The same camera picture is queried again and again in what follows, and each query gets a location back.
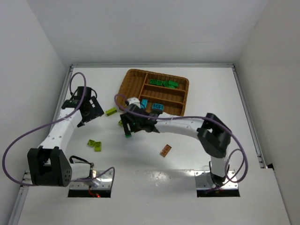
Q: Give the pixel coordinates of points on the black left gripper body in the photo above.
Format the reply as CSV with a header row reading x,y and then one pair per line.
x,y
93,111

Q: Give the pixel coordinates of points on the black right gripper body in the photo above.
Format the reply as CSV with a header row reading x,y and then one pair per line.
x,y
125,120

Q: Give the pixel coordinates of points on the cyan long lego brick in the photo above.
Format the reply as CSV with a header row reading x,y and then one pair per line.
x,y
144,103

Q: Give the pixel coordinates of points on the lime long lego brick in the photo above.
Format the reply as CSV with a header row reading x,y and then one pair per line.
x,y
111,111

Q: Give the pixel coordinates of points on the cyan patterned round lego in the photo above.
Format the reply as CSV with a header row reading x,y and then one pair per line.
x,y
157,106

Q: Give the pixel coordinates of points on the green shiny lego brick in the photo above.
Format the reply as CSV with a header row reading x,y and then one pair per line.
x,y
153,82

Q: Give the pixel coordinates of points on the green long lego brick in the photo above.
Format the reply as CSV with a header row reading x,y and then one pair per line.
x,y
166,83

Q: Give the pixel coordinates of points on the green lego plate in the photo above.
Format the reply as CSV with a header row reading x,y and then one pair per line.
x,y
173,84

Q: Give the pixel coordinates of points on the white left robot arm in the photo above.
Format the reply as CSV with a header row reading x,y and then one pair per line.
x,y
48,164

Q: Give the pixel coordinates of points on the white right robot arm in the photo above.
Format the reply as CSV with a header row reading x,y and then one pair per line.
x,y
210,133

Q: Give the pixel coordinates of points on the brown wicker divided basket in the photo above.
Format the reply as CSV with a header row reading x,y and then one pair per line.
x,y
136,83

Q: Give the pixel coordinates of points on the brown lego brick lone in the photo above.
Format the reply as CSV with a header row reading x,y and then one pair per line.
x,y
165,150

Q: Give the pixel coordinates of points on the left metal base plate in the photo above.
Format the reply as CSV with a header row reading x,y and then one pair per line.
x,y
103,182

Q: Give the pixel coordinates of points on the metal base plate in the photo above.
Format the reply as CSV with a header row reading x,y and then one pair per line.
x,y
103,182
204,181

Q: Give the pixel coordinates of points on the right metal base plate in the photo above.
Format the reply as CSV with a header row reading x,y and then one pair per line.
x,y
204,181

